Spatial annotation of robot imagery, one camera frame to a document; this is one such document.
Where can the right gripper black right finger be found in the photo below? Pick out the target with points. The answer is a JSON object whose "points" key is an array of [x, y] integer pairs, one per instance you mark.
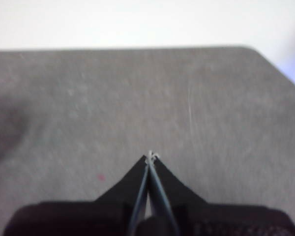
{"points": [[172, 189]]}

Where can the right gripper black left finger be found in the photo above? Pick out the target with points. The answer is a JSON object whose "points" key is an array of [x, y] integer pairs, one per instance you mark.
{"points": [[130, 189]]}

